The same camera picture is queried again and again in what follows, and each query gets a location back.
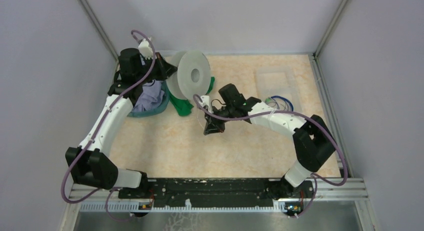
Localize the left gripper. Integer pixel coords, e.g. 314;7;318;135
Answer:
135;51;177;85

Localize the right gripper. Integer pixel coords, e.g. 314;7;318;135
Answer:
204;103;236;136

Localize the white cable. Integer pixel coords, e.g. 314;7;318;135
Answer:
195;100;226;138

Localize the white filament spool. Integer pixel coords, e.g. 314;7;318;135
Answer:
166;50;212;100

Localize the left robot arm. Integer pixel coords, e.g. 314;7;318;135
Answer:
65;48;177;198

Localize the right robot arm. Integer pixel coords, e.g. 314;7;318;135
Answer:
193;83;336;199

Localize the lavender cloth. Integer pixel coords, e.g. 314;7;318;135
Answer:
132;80;165;113

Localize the teal plastic basket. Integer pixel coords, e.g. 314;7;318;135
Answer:
127;81;170;118

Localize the green cloth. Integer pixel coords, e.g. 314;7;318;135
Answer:
168;88;194;117

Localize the clear plastic box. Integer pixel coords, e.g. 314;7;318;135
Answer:
255;66;302;113

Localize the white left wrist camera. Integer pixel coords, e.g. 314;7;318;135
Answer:
137;36;154;60

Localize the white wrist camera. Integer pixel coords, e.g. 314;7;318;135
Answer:
199;95;213;114
137;36;154;60

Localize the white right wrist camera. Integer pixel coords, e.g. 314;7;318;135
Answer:
199;95;213;114

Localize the blue cable coil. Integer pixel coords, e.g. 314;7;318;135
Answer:
264;95;295;112

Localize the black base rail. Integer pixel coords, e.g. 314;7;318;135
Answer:
118;178;315;211

